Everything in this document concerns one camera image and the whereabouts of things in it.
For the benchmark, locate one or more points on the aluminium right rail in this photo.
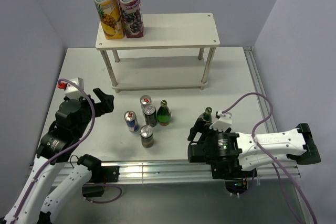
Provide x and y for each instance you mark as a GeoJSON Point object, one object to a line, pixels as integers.
{"type": "Point", "coordinates": [258, 85]}

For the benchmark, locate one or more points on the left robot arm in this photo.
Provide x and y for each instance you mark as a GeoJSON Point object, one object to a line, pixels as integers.
{"type": "Point", "coordinates": [73, 123]}

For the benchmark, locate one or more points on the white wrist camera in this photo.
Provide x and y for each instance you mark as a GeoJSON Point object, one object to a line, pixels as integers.
{"type": "Point", "coordinates": [223, 121]}
{"type": "Point", "coordinates": [70, 91]}

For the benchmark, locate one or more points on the green bottle with label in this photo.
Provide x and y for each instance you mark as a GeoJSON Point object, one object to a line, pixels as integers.
{"type": "Point", "coordinates": [206, 115]}

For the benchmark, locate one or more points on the pineapple juice carton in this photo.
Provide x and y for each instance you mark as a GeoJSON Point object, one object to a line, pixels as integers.
{"type": "Point", "coordinates": [110, 18]}

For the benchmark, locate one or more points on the aluminium rail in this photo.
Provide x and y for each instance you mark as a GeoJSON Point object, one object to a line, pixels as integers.
{"type": "Point", "coordinates": [177, 171]}
{"type": "Point", "coordinates": [258, 85]}

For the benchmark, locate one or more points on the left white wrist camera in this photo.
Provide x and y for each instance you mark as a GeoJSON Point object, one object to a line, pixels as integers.
{"type": "Point", "coordinates": [70, 91]}

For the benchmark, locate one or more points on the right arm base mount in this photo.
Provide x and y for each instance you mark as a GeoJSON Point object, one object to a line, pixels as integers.
{"type": "Point", "coordinates": [235, 180]}

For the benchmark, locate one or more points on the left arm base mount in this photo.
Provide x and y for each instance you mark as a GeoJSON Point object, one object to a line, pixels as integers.
{"type": "Point", "coordinates": [104, 175]}

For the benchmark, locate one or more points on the black energy can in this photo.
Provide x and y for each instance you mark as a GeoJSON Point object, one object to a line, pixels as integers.
{"type": "Point", "coordinates": [147, 136]}
{"type": "Point", "coordinates": [150, 115]}

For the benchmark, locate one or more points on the red bull can rear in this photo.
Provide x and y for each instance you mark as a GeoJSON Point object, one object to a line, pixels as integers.
{"type": "Point", "coordinates": [144, 100]}

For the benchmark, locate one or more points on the blue red bull can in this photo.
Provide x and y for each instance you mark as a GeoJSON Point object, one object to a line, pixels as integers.
{"type": "Point", "coordinates": [131, 121]}

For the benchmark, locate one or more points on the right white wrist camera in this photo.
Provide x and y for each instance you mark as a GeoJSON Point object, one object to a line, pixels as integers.
{"type": "Point", "coordinates": [223, 121]}

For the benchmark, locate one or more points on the black energy can middle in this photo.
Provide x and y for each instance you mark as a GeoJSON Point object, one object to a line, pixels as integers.
{"type": "Point", "coordinates": [150, 115]}

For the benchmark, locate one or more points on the aluminium front rail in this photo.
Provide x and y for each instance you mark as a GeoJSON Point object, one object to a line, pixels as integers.
{"type": "Point", "coordinates": [177, 171]}

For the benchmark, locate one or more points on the white two-tier shelf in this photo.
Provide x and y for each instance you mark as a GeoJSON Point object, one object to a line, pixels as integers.
{"type": "Point", "coordinates": [176, 52]}

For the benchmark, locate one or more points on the grape juice carton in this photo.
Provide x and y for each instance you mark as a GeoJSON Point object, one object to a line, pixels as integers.
{"type": "Point", "coordinates": [132, 18]}

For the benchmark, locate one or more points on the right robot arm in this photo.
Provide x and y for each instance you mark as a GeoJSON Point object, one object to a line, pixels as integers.
{"type": "Point", "coordinates": [235, 155]}

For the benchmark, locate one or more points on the black energy can front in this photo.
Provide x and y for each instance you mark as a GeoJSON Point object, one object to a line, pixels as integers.
{"type": "Point", "coordinates": [147, 136]}

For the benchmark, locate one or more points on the plain green glass bottle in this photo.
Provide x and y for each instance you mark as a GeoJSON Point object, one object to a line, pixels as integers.
{"type": "Point", "coordinates": [164, 114]}

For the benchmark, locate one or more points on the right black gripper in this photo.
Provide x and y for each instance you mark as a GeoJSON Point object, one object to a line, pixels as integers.
{"type": "Point", "coordinates": [201, 126]}

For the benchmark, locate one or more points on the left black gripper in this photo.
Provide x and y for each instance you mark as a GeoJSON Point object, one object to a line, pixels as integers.
{"type": "Point", "coordinates": [106, 105]}

